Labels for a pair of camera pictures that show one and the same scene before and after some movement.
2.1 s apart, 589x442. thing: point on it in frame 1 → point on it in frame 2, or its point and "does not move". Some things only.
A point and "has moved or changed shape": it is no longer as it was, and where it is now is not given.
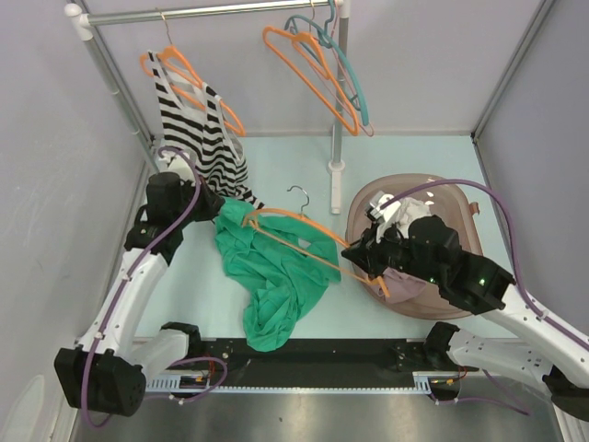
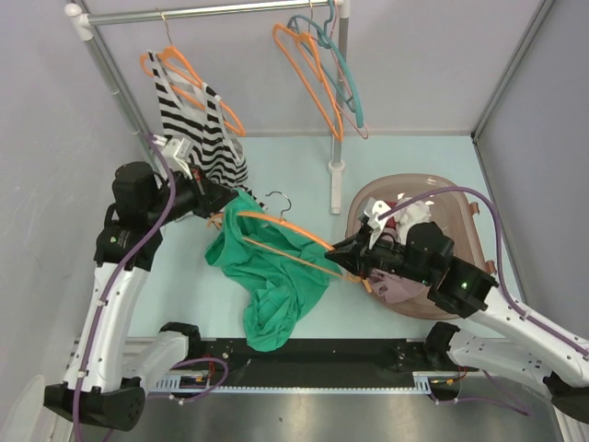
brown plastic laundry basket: x=447 y=199 does not move
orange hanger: x=316 y=45 → x=310 y=53
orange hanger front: x=374 y=280 → x=216 y=221
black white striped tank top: x=195 y=119 does not move
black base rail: x=237 y=362 does not move
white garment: x=409 y=210 does not move
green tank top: x=284 y=268 has moved or changed shape
